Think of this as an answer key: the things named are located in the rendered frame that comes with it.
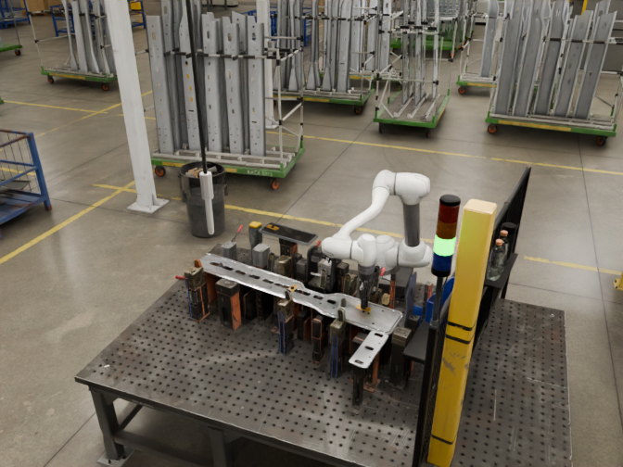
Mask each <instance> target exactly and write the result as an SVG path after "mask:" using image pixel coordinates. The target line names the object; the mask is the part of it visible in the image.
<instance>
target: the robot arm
mask: <svg viewBox="0 0 623 467"><path fill-rule="evenodd" d="M429 192H430V180H429V179H428V178H427V177H426V176H424V175H421V174H418V173H408V172H403V173H393V172H391V171H389V170H382V171H380V172H379V173H378V175H377V176H376V178H375V181H374V184H373V191H372V205H371V207H370V208H368V209H367V210H366V211H364V212H363V213H361V214H360V215H358V216H357V217H355V218H354V219H352V220H351V221H349V222H348V223H346V224H345V225H344V226H343V227H342V228H341V229H340V231H339V232H338V233H336V234H334V236H332V237H328V238H325V240H324V241H323V242H322V251H323V253H324V254H325V255H327V256H328V257H330V258H334V259H351V260H355V261H358V272H359V278H360V279H361V286H359V297H360V300H361V309H366V308H367V307H368V297H369V296H370V295H369V294H370V289H371V282H372V278H373V272H374V271H375V265H379V266H381V269H382V268H385V272H384V274H383V277H382V278H381V279H382V280H386V281H388V282H390V276H391V273H394V274H396V273H397V271H399V270H400V269H401V268H400V266H402V267H408V268H422V267H425V266H427V265H428V264H430V263H431V257H432V250H431V248H430V247H429V246H428V245H425V242H424V240H423V239H422V238H420V201H421V199H422V197H424V196H427V195H428V194H429ZM388 196H399V197H400V200H401V201H402V205H403V225H404V239H403V240H402V241H401V243H398V242H395V240H394V239H393V238H392V237H390V236H388V235H380V236H378V237H377V238H376V239H375V238H374V237H373V236H372V235H370V234H363V235H361V236H360V238H359V239H358V241H351V238H350V237H349V235H350V233H351V232H352V231H354V230H355V229H357V228H358V227H360V226H362V225H363V224H365V223H366V222H368V221H369V220H371V219H372V218H374V217H375V216H376V215H378V214H379V212H380V211H381V210H382V208H383V207H384V205H385V203H386V201H387V199H388Z"/></svg>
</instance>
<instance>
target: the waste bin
mask: <svg viewBox="0 0 623 467"><path fill-rule="evenodd" d="M202 171H203V165H202V161H194V162H190V163H187V164H184V165H183V166H181V167H180V168H179V170H178V178H179V179H180V180H181V186H180V191H181V198H182V202H185V203H186V209H187V214H188V219H189V225H190V231H191V233H192V234H193V235H195V236H199V237H212V236H216V235H218V234H221V233H222V232H223V231H224V230H225V208H224V197H225V196H228V191H227V183H226V180H225V174H226V169H225V167H224V166H222V165H221V164H218V163H215V162H210V161H207V171H210V172H211V178H212V187H213V199H212V200H211V204H212V213H213V223H214V233H213V234H209V232H208V225H207V216H206V207H205V200H204V199H202V194H201V185H200V177H199V174H200V173H201V172H202Z"/></svg>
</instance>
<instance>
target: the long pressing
mask: <svg viewBox="0 0 623 467"><path fill-rule="evenodd" d="M200 261H201V264H202V267H204V272H207V273H210V274H212V275H215V276H218V277H221V278H223V277H224V278H227V279H230V280H233V281H236V282H239V283H240V284H242V285H245V286H248V287H251V288H254V289H257V290H260V291H262V292H265V293H268V294H271V295H274V296H277V297H281V298H284V297H285V293H284V291H285V290H286V289H285V288H283V287H280V286H277V285H275V284H283V285H286V286H289V287H290V286H291V285H293V284H295V285H298V286H299V287H298V288H297V289H298V290H300V291H303V292H306V293H309V294H310V295H309V296H306V295H302V294H300V293H297V292H294V291H293V292H292V297H293V302H296V303H299V304H301V305H304V306H307V307H310V308H313V309H315V310H317V311H318V312H319V313H321V314H323V315H325V316H328V317H330V318H333V319H336V318H338V316H337V310H338V308H339V307H341V306H340V305H341V299H342V298H346V301H347V306H346V307H344V309H345V313H346V323H349V324H352V325H355V326H358V327H361V328H363V329H366V330H369V331H372V330H375V331H378V332H380V333H383V334H387V335H390V334H392V333H393V331H394V330H395V329H396V327H397V326H398V324H399V323H400V321H401V319H402V317H403V315H402V313H401V312H400V311H398V310H395V309H390V308H387V307H384V306H381V305H378V304H375V303H372V302H369V301H368V308H371V309H372V310H371V311H370V312H369V313H370V314H367V313H368V312H367V311H365V312H363V310H361V309H356V307H357V306H358V305H361V300H360V299H359V298H357V297H352V296H349V295H345V294H342V293H334V294H328V295H325V294H321V293H318V292H315V291H312V290H310V289H307V288H305V286H304V284H303V282H301V281H297V280H294V279H291V278H288V277H285V276H283V275H279V274H276V273H273V272H270V271H265V270H262V269H259V268H256V267H253V266H249V265H247V264H244V263H241V262H238V261H235V260H231V259H227V258H224V257H221V256H217V255H214V254H207V255H206V256H204V257H203V258H201V259H200ZM212 262H214V263H217V264H220V263H222V265H223V267H229V268H232V269H233V270H231V271H229V270H226V269H223V267H220V265H219V266H214V265H211V264H210V263H212ZM225 262H226V263H225ZM236 271H242V272H245V273H246V274H245V275H243V274H240V273H237V272H236ZM250 275H255V276H258V277H260V279H254V278H251V277H249V276H250ZM264 279H266V280H269V281H272V282H273V284H269V283H265V282H264V281H263V280H264ZM314 296H318V297H322V298H323V299H321V300H320V299H317V298H314ZM328 300H332V301H335V302H336V303H335V304H331V303H328V302H327V301H328ZM320 303H322V304H320ZM333 308H334V309H333ZM382 310H383V311H382ZM373 323H374V324H373Z"/></svg>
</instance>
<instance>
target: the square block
mask: <svg viewBox="0 0 623 467"><path fill-rule="evenodd" d="M411 337H412V330H410V329H407V328H404V327H400V326H398V327H397V328H396V330H395V331H394V333H393V335H392V350H391V362H390V372H389V383H388V386H389V387H392V388H394V389H397V390H400V391H402V389H403V388H404V386H405V385H406V383H407V381H406V375H407V366H408V359H405V358H404V357H403V356H402V353H403V351H404V349H405V348H406V347H407V346H408V344H409V342H410V340H411Z"/></svg>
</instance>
